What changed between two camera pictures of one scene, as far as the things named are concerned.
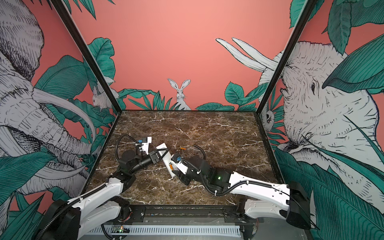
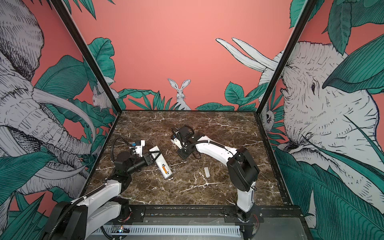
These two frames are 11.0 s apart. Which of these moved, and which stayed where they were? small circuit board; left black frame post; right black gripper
Moved: right black gripper
Stayed: small circuit board; left black frame post
